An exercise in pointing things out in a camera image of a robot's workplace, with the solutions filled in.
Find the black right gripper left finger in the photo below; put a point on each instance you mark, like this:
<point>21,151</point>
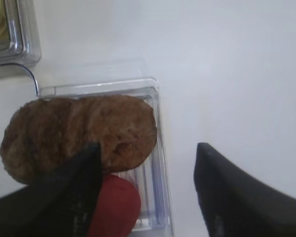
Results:
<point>58,204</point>

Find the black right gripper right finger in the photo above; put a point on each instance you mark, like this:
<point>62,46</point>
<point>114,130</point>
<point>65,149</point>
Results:
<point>235,204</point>

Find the clear lettuce and cheese bin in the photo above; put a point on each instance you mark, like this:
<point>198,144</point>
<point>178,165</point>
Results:
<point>22,46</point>

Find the front red tomato slice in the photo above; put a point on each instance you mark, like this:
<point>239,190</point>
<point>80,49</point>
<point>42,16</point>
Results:
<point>118,208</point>

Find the front brown beef patty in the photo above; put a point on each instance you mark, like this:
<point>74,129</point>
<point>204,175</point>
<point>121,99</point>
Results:
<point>45,133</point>

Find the clear patty and tomato bin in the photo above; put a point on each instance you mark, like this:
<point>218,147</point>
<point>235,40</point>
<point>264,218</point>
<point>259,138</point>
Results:
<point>150,178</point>

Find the white serving tray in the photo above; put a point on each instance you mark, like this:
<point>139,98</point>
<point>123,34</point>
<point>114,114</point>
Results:
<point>16,69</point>

